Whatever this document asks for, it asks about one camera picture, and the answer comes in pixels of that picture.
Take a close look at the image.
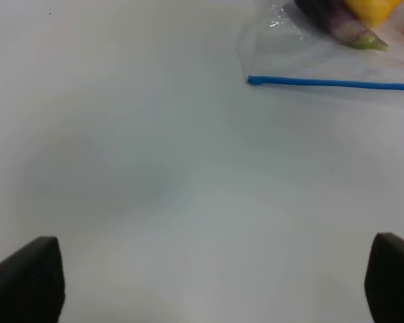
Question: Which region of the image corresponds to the purple eggplant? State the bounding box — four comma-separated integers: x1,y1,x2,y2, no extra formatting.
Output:
294,0,389,51

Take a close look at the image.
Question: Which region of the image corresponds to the yellow pear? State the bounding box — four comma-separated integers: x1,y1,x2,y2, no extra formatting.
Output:
344,0,402,28

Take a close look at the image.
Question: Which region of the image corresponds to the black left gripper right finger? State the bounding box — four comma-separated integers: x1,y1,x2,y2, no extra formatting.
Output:
364,233,404,323

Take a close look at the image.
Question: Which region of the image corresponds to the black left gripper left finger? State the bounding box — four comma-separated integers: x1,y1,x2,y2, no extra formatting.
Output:
0,236,65,323

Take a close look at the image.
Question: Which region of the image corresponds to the clear zip bag blue seal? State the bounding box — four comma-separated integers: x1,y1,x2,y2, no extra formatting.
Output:
236,1,404,108

